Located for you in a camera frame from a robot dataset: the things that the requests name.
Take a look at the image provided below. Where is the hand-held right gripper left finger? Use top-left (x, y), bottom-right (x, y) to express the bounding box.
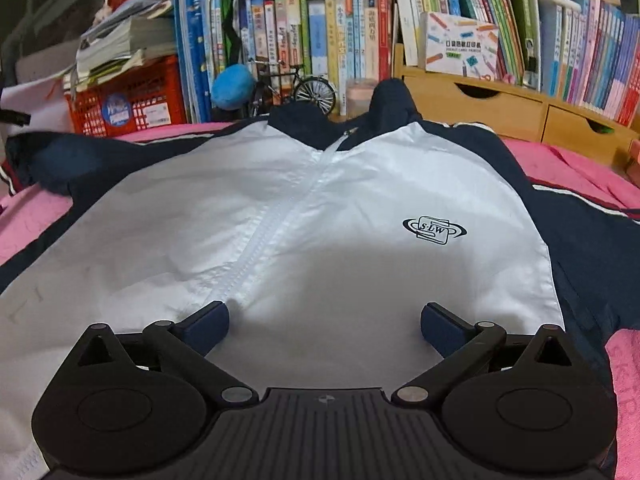
top-left (74, 301), bottom-right (260, 407)

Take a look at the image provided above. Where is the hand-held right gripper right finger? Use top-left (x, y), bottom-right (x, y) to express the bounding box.
top-left (391, 302), bottom-right (572, 406)

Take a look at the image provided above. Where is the navy and white jacket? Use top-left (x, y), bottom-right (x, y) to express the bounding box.
top-left (0, 80), bottom-right (640, 480)

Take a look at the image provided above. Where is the pink rabbit print towel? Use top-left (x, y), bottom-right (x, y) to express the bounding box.
top-left (0, 120), bottom-right (640, 480)

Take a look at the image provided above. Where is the wooden drawer organizer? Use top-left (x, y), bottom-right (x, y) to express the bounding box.
top-left (392, 42), bottom-right (640, 155)

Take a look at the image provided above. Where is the blue plush ball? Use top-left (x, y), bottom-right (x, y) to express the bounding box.
top-left (211, 64), bottom-right (256, 110)

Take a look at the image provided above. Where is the clear cup with pink lid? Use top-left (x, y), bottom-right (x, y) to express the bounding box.
top-left (346, 80), bottom-right (378, 117)

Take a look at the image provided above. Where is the red plastic crate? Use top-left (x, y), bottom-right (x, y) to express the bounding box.
top-left (65, 55), bottom-right (193, 137)

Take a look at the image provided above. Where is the miniature black bicycle model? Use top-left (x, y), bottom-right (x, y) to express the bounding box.
top-left (248, 57), bottom-right (337, 117)

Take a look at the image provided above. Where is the row of tall blue books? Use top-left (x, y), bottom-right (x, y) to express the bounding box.
top-left (175, 0), bottom-right (246, 123)

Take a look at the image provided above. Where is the white printed cardboard box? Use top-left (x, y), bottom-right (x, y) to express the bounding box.
top-left (419, 11), bottom-right (501, 81)

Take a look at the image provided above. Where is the white board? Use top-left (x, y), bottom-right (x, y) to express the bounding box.
top-left (0, 77), bottom-right (71, 137)

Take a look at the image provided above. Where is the stack of papers and booklets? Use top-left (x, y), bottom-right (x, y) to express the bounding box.
top-left (62, 0), bottom-right (178, 93)

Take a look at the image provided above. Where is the row of thin colourful books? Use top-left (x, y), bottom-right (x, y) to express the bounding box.
top-left (390, 0), bottom-right (640, 128)

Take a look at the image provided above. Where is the row of pale spine books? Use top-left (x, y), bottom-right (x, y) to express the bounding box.
top-left (245, 0), bottom-right (393, 117)

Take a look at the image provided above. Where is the black hanging strap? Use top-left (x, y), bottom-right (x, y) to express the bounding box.
top-left (221, 0), bottom-right (252, 67)

